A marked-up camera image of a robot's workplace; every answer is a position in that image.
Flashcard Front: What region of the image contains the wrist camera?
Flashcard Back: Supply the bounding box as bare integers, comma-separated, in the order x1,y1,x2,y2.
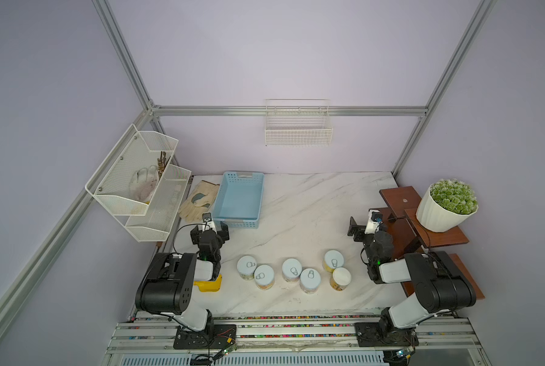
199,212,217,232
365,209,384,234

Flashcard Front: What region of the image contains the light blue plastic basket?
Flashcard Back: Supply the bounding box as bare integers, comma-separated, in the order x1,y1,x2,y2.
212,171,265,229

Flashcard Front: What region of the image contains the beige work glove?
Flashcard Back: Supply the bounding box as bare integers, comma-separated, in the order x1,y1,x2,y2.
179,180,220,224

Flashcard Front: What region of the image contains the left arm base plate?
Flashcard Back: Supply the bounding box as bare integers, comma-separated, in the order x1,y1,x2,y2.
173,324,237,350

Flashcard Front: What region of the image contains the yellow plastic scoop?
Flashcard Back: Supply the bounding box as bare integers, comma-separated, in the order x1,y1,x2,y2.
194,274,222,293

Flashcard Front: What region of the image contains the upside-down orange can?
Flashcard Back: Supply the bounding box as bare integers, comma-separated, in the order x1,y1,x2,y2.
330,267,352,291

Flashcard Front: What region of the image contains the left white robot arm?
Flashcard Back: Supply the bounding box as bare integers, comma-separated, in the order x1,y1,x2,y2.
135,221,230,332

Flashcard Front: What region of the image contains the yellow label can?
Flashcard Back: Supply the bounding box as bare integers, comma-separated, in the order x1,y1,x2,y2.
323,249,345,273

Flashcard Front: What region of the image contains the white pot green plant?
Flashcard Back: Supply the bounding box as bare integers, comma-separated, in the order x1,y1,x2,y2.
416,179,479,233

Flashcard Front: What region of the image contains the clear plastic bag in shelf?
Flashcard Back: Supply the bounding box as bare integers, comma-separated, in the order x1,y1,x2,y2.
129,166,159,204

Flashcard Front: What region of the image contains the white wire wall basket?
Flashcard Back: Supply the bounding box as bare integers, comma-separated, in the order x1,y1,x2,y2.
265,99,333,147

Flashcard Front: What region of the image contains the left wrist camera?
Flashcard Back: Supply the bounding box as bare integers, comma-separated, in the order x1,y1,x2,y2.
199,212,217,232

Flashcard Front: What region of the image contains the aluminium frame rail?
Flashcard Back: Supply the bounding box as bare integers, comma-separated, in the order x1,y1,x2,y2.
153,106,428,117

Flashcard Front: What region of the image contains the white wire wall shelf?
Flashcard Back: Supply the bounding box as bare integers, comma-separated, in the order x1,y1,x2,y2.
85,125,192,242

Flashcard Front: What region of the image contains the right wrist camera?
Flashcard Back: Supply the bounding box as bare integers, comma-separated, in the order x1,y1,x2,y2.
365,209,384,234

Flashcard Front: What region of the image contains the orange label can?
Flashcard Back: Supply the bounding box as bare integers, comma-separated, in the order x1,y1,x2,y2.
253,265,275,290

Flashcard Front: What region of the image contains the brown wooden step shelf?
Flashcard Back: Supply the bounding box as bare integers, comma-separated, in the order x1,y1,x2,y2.
368,185,486,300

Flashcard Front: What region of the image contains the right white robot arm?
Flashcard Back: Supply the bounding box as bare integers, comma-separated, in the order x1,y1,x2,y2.
347,210,477,335

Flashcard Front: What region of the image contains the green label can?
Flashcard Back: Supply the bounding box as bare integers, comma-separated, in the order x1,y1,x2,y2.
237,256,258,281

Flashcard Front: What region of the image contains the pink label can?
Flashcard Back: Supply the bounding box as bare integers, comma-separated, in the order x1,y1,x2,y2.
281,258,303,282
300,268,321,294

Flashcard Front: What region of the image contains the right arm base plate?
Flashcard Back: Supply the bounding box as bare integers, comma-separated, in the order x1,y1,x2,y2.
354,323,419,348

